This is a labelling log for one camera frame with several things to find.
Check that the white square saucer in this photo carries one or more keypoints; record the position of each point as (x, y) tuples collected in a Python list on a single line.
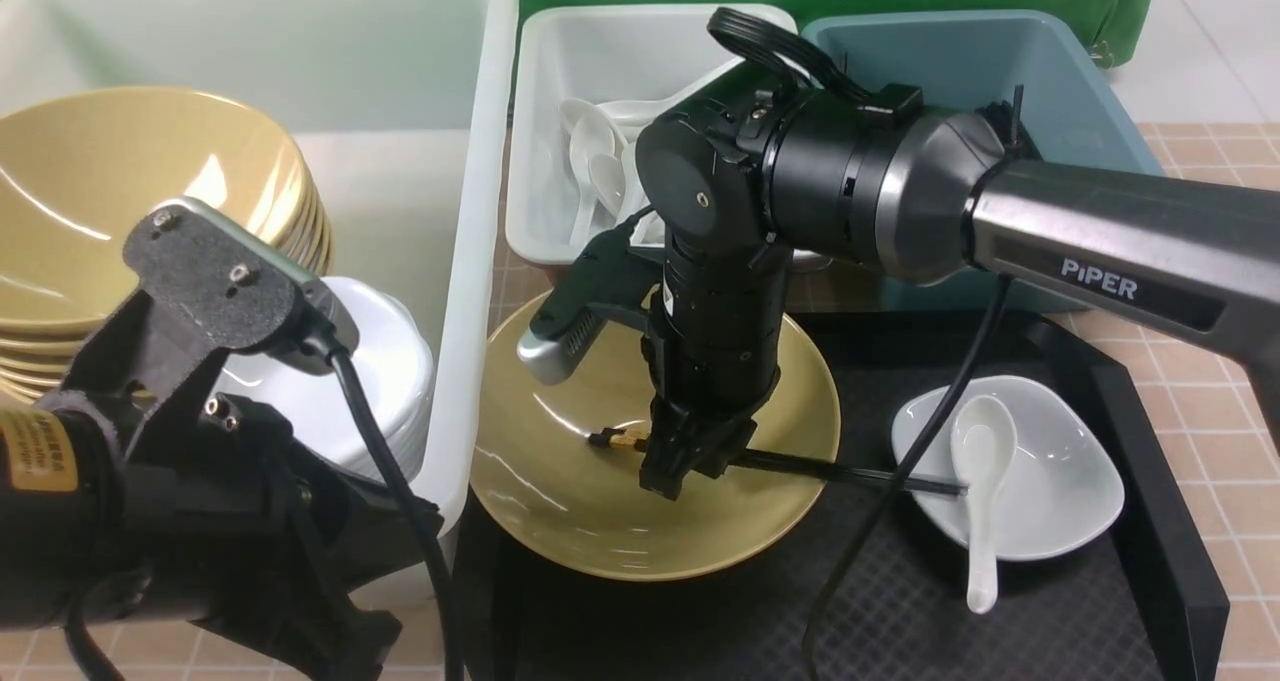
[(1062, 490)]

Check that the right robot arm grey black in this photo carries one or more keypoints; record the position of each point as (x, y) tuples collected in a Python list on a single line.
[(755, 166)]

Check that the large translucent white tub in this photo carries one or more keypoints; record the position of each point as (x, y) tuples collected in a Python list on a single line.
[(400, 107)]

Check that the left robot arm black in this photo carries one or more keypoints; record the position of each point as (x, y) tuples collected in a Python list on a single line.
[(31, 517)]

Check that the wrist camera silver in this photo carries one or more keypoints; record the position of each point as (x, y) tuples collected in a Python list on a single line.
[(238, 291), (608, 282)]

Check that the black serving tray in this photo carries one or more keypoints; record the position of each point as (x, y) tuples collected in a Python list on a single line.
[(1142, 603)]

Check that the stack of yellow bowls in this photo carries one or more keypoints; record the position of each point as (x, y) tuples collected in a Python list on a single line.
[(79, 172)]

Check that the pile of white spoons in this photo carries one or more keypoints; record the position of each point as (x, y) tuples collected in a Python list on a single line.
[(601, 151)]

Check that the white spoon tray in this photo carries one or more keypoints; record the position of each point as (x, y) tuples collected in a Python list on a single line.
[(600, 54)]

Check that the stack of white saucers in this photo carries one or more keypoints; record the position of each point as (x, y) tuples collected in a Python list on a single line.
[(396, 370)]

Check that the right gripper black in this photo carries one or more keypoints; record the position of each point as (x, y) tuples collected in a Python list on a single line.
[(712, 353)]

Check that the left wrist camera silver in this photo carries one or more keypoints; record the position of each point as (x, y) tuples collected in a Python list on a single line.
[(238, 291)]

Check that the yellow noodle bowl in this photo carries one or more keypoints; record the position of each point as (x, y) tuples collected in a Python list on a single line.
[(582, 507)]

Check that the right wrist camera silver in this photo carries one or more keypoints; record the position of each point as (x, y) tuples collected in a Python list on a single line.
[(608, 282)]

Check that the beige grid tablecloth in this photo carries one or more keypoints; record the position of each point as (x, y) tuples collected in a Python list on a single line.
[(1200, 406)]

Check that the teal chopstick bin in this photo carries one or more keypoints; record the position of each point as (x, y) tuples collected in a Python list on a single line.
[(965, 60)]

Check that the black chopstick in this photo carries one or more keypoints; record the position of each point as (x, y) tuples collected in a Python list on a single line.
[(772, 462)]

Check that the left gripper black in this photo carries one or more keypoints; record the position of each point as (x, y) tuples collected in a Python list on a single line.
[(177, 503)]

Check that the white ceramic soup spoon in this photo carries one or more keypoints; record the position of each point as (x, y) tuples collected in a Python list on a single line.
[(982, 444)]

